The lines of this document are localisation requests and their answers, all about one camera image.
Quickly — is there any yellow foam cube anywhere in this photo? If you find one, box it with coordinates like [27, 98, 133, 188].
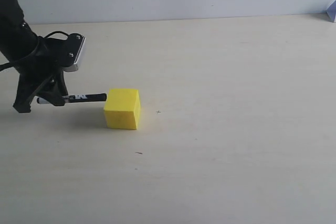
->
[103, 88, 141, 130]

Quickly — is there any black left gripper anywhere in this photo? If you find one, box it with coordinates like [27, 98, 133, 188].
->
[13, 36, 68, 113]

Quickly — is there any black and white whiteboard marker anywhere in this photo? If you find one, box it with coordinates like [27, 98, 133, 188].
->
[37, 93, 107, 106]

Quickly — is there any black camera cable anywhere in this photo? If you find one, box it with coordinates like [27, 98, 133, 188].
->
[0, 30, 71, 72]

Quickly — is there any white folded paper card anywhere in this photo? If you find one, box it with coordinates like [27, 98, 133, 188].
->
[326, 0, 336, 23]

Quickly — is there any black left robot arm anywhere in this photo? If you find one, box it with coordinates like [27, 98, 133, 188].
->
[1, 0, 68, 113]

